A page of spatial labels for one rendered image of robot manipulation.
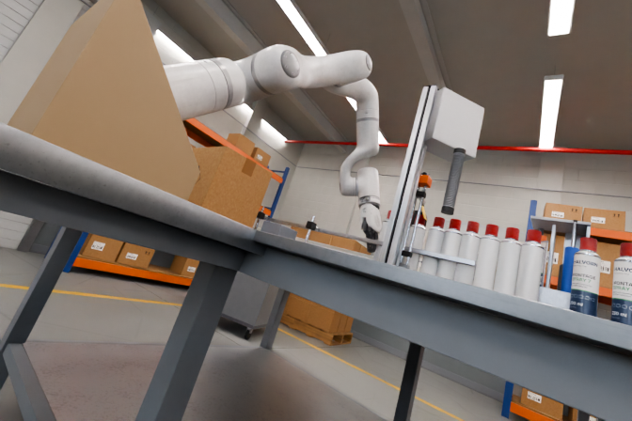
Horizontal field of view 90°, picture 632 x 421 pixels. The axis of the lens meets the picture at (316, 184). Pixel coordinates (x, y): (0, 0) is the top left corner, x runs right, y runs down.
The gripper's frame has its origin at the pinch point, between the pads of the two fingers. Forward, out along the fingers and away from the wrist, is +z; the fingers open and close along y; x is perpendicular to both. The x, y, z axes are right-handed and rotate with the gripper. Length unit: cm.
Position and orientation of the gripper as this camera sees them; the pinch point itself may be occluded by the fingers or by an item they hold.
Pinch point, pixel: (371, 246)
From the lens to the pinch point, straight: 119.1
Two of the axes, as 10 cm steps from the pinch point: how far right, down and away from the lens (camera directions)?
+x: -8.2, 2.4, 5.1
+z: -0.3, 8.9, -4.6
